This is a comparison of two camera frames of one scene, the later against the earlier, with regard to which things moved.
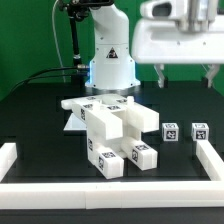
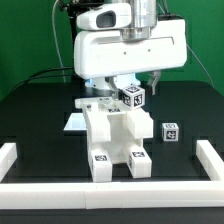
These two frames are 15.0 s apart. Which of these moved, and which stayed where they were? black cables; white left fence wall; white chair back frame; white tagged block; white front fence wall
Moved: white chair back frame
Stayed: white tagged block; black cables; white front fence wall; white left fence wall
